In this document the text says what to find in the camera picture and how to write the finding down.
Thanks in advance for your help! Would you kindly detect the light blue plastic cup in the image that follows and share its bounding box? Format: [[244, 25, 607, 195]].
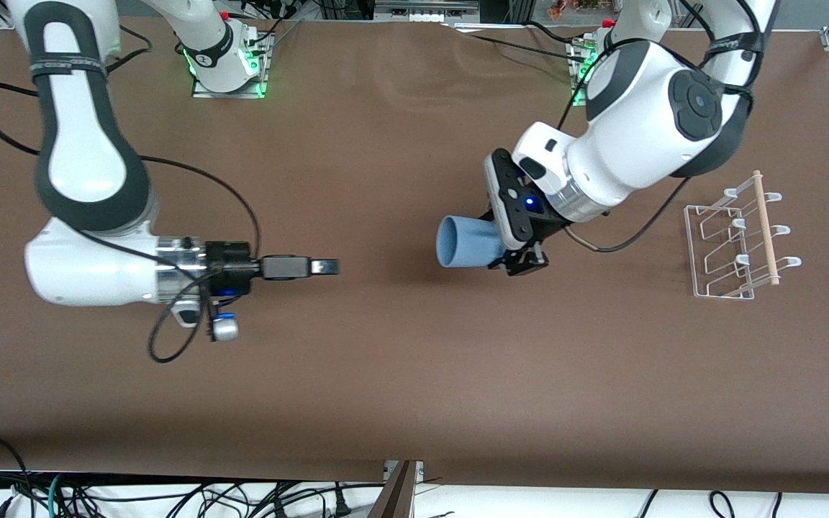
[[435, 214, 508, 270]]

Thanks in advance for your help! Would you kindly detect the brown table cover sheet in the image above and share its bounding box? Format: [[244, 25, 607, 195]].
[[0, 13, 829, 497]]

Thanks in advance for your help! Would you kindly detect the red orange clutter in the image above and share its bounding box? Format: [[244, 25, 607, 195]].
[[549, 0, 620, 22]]

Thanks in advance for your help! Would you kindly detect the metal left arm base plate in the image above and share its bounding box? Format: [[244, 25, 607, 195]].
[[566, 37, 604, 96]]

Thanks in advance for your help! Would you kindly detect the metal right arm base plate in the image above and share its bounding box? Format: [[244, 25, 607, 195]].
[[191, 32, 271, 100]]

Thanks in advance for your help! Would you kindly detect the white wire cup rack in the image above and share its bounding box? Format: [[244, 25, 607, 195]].
[[684, 170, 803, 301]]

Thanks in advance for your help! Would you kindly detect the silver metal bracket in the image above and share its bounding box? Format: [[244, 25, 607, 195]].
[[383, 460, 425, 485]]

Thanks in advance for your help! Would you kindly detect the brown wooden post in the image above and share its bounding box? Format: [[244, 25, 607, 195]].
[[369, 460, 417, 518]]

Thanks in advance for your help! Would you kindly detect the teal cable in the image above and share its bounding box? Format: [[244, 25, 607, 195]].
[[45, 473, 65, 518]]

